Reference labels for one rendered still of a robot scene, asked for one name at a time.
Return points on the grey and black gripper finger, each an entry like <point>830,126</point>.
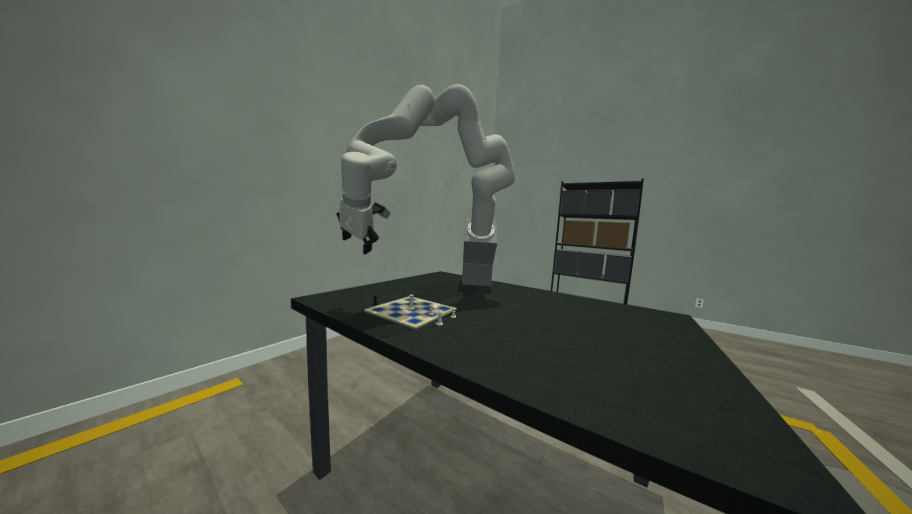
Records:
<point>345,235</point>
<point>367,247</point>

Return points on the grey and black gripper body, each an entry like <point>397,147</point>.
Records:
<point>357,220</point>

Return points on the blue and cream chessboard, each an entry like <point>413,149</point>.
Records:
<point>396,311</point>

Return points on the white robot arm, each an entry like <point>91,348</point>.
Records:
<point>365,163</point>

